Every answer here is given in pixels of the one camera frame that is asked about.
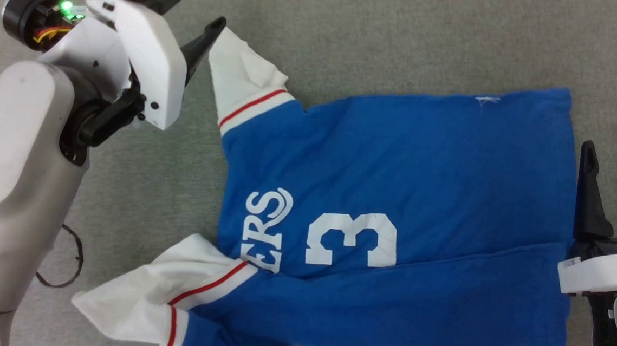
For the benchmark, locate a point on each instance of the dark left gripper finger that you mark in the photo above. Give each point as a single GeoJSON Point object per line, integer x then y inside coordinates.
{"type": "Point", "coordinates": [203, 41]}
{"type": "Point", "coordinates": [163, 1]}

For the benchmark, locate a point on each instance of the blue white Lakers jersey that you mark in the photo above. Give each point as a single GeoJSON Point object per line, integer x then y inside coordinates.
{"type": "Point", "coordinates": [422, 175]}

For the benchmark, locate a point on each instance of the grey fabric sofa seat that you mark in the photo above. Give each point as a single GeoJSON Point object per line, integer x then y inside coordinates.
{"type": "Point", "coordinates": [405, 28]}

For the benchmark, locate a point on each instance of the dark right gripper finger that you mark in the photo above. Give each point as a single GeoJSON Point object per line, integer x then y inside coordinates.
{"type": "Point", "coordinates": [591, 203]}

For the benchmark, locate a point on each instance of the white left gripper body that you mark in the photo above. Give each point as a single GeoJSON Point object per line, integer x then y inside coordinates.
{"type": "Point", "coordinates": [143, 47]}

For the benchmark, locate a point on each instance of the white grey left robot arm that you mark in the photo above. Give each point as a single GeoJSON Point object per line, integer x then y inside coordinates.
{"type": "Point", "coordinates": [11, 147]}

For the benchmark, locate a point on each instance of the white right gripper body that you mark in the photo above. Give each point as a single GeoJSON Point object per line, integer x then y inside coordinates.
{"type": "Point", "coordinates": [605, 272]}

